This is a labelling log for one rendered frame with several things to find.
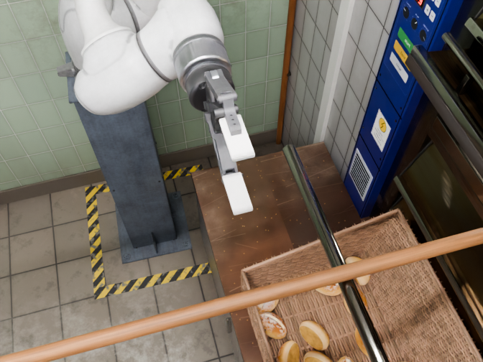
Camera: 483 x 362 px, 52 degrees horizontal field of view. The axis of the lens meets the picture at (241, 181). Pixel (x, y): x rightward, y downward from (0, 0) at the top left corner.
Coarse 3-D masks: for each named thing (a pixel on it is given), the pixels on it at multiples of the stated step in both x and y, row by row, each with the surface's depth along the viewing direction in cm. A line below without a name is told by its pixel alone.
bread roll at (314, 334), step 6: (300, 324) 145; (306, 324) 143; (312, 324) 143; (318, 324) 144; (300, 330) 144; (306, 330) 143; (312, 330) 141; (318, 330) 141; (324, 330) 142; (306, 336) 143; (312, 336) 142; (318, 336) 140; (324, 336) 141; (312, 342) 142; (318, 342) 141; (324, 342) 140; (318, 348) 141; (324, 348) 141
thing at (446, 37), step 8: (448, 32) 90; (448, 40) 89; (456, 48) 88; (456, 56) 88; (464, 56) 87; (464, 64) 86; (472, 64) 86; (472, 72) 85; (480, 72) 85; (464, 80) 87; (472, 80) 87; (480, 80) 84; (456, 88) 89; (464, 88) 88; (480, 88) 84
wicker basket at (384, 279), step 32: (384, 224) 145; (288, 256) 144; (320, 256) 151; (384, 288) 149; (416, 288) 136; (256, 320) 136; (320, 320) 150; (352, 320) 149; (384, 320) 149; (416, 320) 138; (448, 320) 126; (352, 352) 144; (416, 352) 139; (448, 352) 127
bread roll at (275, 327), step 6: (264, 312) 145; (270, 312) 145; (264, 318) 143; (270, 318) 143; (276, 318) 143; (264, 324) 143; (270, 324) 142; (276, 324) 142; (282, 324) 143; (264, 330) 143; (270, 330) 143; (276, 330) 142; (282, 330) 143; (270, 336) 144; (276, 336) 143; (282, 336) 144
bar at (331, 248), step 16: (288, 144) 112; (288, 160) 111; (304, 176) 108; (304, 192) 106; (320, 208) 103; (320, 224) 101; (320, 240) 101; (336, 256) 97; (352, 288) 94; (352, 304) 92; (368, 320) 90; (368, 336) 89; (368, 352) 88; (384, 352) 87
